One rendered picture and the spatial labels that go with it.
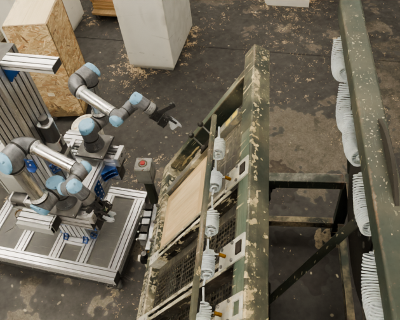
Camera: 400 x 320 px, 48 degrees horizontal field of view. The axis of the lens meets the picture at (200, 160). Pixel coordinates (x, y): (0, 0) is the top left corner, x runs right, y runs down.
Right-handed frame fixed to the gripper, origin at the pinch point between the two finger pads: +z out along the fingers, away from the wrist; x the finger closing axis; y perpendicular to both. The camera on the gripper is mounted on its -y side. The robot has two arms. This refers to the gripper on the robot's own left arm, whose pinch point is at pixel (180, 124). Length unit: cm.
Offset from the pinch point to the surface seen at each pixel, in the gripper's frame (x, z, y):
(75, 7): -387, -72, 19
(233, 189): 90, 5, -5
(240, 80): 20.5, 4.8, -44.3
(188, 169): 7.4, 20.5, 19.9
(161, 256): 45, 24, 63
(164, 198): -8, 27, 50
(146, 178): -35, 18, 54
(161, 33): -240, 9, -28
